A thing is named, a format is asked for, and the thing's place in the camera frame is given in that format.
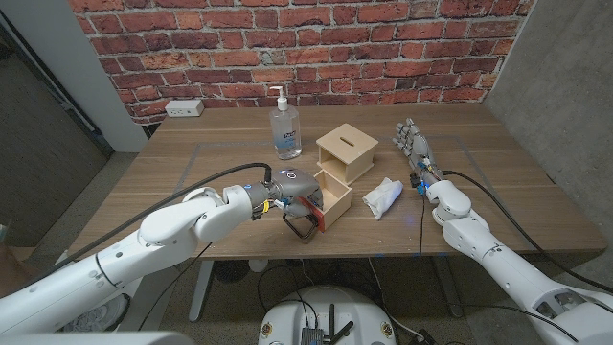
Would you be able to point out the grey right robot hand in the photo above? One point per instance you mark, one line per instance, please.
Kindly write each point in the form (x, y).
(417, 146)

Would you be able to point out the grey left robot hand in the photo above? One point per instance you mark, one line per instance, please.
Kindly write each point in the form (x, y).
(297, 187)

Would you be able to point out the wooden drawer with red front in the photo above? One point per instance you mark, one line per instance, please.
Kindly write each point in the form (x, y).
(335, 196)

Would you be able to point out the wooden box with slot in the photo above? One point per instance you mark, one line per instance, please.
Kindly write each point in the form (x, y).
(347, 148)

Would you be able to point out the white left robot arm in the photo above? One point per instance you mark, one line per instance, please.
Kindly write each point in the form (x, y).
(143, 249)

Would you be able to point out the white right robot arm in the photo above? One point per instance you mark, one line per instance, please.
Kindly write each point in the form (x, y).
(498, 259)

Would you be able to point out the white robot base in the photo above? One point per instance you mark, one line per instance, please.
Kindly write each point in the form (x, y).
(287, 316)

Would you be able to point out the clear hand sanitizer pump bottle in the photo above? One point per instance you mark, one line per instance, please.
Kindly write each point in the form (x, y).
(285, 131)

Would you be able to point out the crumpled white cloth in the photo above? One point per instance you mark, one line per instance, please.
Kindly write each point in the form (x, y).
(383, 196)

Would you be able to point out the white power outlet strip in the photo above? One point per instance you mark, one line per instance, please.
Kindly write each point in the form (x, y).
(184, 108)

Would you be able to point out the red brick print backdrop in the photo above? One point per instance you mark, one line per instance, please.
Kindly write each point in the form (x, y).
(311, 48)

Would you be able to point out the white table leg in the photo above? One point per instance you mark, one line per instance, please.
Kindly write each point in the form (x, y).
(201, 292)

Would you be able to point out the grey table leg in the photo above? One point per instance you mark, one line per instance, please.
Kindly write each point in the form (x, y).
(447, 287)

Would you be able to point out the black antenna device on base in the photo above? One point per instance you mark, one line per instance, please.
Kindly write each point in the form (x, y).
(313, 335)

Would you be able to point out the grey sneaker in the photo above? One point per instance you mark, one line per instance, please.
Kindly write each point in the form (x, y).
(96, 317)

